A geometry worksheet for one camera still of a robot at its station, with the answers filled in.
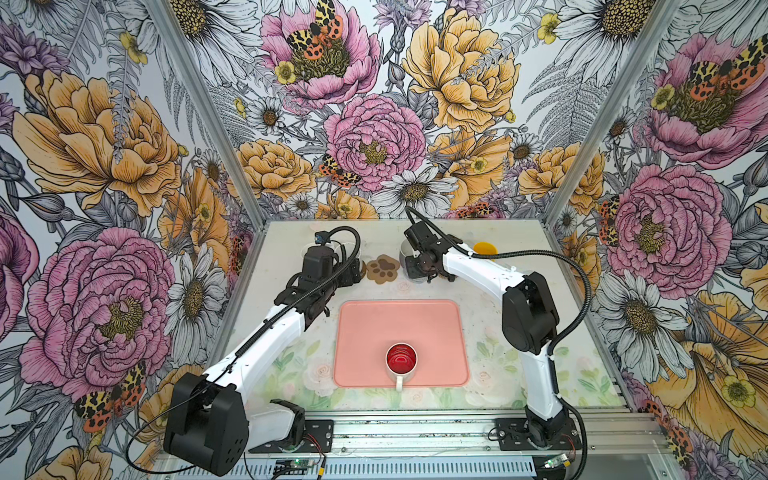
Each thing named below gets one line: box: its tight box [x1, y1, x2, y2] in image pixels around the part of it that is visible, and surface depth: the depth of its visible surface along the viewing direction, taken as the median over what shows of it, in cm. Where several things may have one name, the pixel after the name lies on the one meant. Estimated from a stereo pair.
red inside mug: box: [385, 342, 419, 392], surface depth 83 cm
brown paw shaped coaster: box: [366, 254, 400, 285], surface depth 109 cm
